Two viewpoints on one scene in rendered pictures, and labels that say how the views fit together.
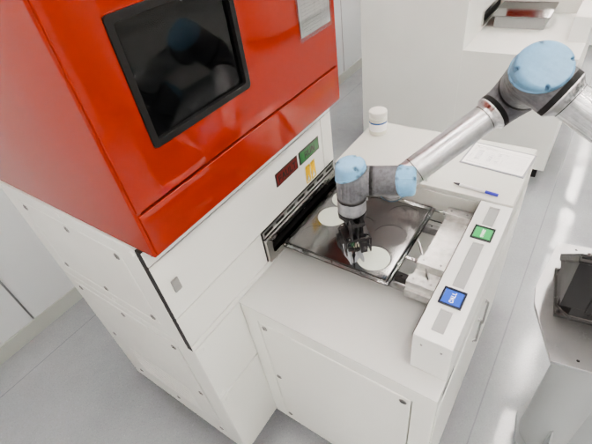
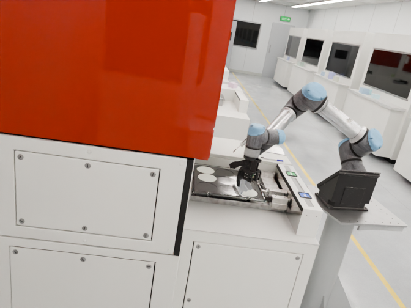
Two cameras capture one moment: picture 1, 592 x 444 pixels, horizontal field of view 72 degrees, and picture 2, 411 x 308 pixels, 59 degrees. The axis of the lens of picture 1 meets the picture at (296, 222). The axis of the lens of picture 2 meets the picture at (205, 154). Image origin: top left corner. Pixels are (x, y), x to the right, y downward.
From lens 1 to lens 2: 118 cm
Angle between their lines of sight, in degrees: 44
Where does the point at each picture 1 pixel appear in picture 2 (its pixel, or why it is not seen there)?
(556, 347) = (339, 218)
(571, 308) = (335, 202)
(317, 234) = (207, 186)
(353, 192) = (260, 140)
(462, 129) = (283, 118)
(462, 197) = (267, 164)
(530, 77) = (315, 94)
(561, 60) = (322, 89)
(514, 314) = not seen: hidden behind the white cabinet
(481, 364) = not seen: hidden behind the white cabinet
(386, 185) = (275, 136)
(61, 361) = not seen: outside the picture
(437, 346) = (315, 211)
